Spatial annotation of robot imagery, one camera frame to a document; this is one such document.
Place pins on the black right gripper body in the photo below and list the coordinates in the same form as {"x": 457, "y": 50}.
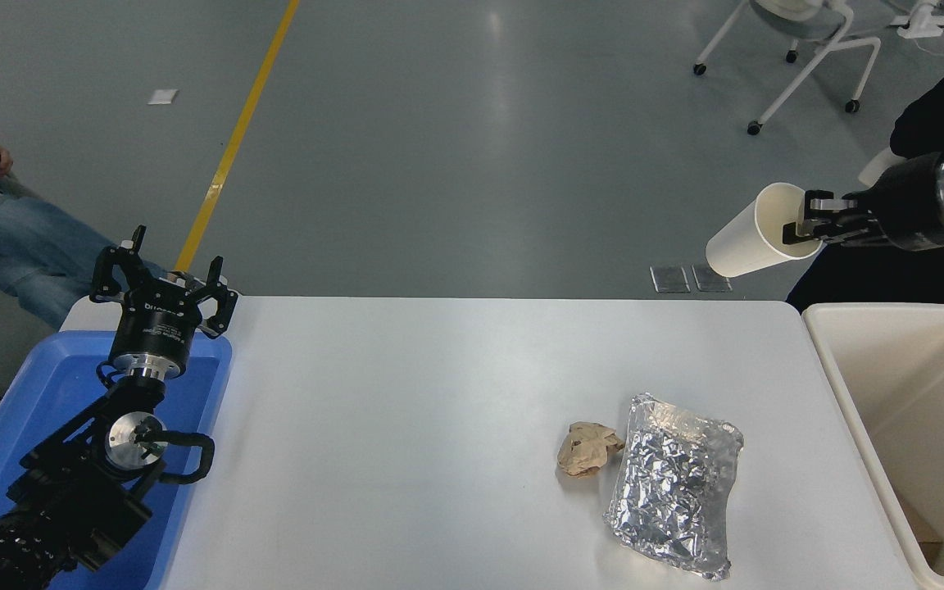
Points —
{"x": 902, "y": 209}

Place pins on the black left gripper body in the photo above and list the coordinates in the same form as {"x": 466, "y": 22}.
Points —
{"x": 152, "y": 332}

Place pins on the white paper cup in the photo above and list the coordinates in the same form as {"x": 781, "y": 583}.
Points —
{"x": 746, "y": 242}

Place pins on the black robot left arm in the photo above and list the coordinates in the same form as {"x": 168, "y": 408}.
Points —
{"x": 70, "y": 492}

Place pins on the seated person's hand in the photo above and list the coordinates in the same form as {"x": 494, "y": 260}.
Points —
{"x": 4, "y": 161}

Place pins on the standing person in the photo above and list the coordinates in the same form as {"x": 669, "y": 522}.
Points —
{"x": 890, "y": 279}

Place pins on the seated person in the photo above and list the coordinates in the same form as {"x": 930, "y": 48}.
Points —
{"x": 21, "y": 246}

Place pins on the blue plastic tray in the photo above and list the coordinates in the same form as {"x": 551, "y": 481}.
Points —
{"x": 46, "y": 393}

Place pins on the silver floor plate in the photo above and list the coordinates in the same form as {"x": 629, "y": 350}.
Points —
{"x": 714, "y": 283}
{"x": 670, "y": 279}

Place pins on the large pale bin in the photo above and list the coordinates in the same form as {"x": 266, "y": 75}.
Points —
{"x": 906, "y": 385}

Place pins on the white wheeled chair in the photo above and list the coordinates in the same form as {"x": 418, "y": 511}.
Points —
{"x": 800, "y": 16}

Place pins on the crumpled foil tray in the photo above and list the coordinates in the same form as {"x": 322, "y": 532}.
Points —
{"x": 673, "y": 483}

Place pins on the crumpled tan paper ball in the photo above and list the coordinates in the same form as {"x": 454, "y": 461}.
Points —
{"x": 587, "y": 451}

